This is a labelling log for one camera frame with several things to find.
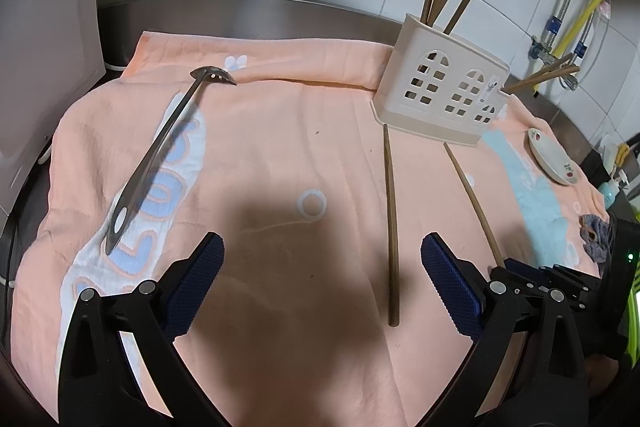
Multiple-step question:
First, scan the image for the white flowered plate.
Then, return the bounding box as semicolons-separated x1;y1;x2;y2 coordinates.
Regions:
527;127;583;186

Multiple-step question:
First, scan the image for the pink printed towel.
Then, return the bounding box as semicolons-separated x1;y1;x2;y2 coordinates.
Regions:
12;31;613;427

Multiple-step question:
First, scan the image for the metal slotted spoon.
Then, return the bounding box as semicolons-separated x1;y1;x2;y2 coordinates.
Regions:
104;66;237;256

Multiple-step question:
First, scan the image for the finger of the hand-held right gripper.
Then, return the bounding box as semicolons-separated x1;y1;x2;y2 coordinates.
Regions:
502;257;608;308

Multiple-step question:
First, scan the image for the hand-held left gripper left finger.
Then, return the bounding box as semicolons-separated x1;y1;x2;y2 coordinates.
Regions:
56;231;228;427

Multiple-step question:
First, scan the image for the cream plastic utensil holder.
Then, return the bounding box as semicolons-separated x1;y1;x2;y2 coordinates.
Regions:
371;14;511;148

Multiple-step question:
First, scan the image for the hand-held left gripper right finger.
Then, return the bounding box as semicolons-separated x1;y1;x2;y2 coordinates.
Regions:
420;232;590;427

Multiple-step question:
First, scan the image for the blue soap bottle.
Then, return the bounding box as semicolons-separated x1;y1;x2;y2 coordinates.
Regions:
598;169;629;208

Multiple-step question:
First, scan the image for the yellow gas hose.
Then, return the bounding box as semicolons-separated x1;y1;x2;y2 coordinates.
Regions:
554;0;621;58

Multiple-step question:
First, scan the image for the grey blue rag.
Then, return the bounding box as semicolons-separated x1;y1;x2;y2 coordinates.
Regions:
579;214;612;264

